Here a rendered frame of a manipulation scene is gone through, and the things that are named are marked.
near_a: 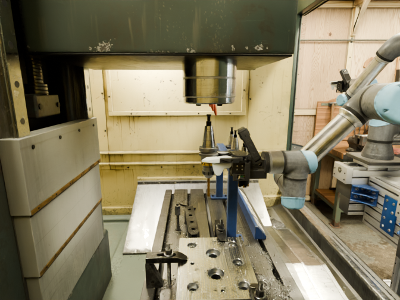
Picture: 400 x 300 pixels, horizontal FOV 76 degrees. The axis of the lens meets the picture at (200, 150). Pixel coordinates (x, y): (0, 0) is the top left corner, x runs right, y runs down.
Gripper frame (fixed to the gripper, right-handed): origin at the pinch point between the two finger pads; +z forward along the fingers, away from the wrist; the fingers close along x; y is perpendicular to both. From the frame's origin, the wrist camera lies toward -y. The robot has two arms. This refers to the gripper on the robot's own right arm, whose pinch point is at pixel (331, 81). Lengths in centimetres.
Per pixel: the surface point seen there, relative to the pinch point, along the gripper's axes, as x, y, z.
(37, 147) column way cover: -166, -3, -98
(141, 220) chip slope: -151, 66, -12
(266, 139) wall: -56, 33, -1
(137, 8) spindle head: -137, -31, -98
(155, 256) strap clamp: -144, 38, -93
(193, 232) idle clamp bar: -129, 44, -75
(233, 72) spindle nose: -113, -14, -95
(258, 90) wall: -59, -2, 0
